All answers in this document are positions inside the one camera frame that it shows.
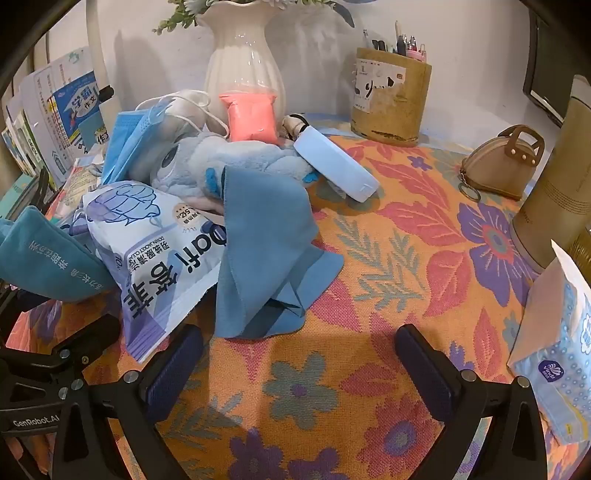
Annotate teal fabric pouch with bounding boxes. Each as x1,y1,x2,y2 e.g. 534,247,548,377
0,205,118,303

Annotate white desk lamp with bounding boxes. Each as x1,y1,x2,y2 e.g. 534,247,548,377
84,0,116,153

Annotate blue face mask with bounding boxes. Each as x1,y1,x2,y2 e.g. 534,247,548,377
100,110,155,186
135,98,179,136

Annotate beige coin purse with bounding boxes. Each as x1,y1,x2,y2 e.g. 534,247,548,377
462,124,546,200

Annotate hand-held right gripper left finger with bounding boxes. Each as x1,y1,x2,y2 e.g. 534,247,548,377
53,324,206,480

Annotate black monitor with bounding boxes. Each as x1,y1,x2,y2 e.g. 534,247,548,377
524,9,591,127

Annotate beige slatted panel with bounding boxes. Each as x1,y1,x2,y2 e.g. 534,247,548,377
0,28,52,116

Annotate pink plastic packet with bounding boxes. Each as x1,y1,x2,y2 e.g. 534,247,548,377
218,92,280,144

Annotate printed white packet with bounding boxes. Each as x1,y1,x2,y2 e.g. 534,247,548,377
46,157,109,227

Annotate blue cover workbook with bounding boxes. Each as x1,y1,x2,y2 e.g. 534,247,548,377
48,71,112,182

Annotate green book spines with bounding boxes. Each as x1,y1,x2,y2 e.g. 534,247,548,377
0,108,47,217

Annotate tan cylindrical container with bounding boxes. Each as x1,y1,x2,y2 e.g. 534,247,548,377
510,76,591,273

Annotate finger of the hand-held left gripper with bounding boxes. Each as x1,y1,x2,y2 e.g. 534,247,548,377
0,314,122,407
0,284,29,342

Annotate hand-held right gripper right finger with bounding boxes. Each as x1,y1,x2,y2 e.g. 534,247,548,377
394,324,550,480

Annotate light blue glasses case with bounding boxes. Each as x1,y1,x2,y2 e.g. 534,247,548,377
294,127,376,202

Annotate blue white wipes packet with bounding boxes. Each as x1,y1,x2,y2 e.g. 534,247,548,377
82,181,228,363

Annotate black metal bookend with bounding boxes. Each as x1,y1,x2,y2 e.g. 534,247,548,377
25,167,52,213

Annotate blue white tissue pack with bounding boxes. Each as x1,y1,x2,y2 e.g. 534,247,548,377
507,240,591,446

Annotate blue microfibre cloth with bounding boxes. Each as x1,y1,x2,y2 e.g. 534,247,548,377
215,165,345,339

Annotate floral tablecloth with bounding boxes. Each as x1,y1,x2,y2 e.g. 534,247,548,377
0,115,591,480

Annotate artificial flower bouquet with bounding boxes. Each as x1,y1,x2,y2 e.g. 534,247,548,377
152,0,356,29

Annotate bunch of pens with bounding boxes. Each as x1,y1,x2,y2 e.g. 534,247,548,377
364,21,428,63

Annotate white ribbed ceramic vase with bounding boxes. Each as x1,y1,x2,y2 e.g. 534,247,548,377
203,0,287,125

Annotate metal key ring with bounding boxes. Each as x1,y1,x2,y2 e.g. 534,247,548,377
458,168,482,202

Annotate blue plush toy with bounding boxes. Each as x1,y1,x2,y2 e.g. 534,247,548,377
150,131,319,215

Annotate bamboo pen holder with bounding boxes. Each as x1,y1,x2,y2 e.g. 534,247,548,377
349,47,433,148

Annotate white plush toy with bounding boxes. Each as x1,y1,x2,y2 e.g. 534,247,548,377
139,89,230,139

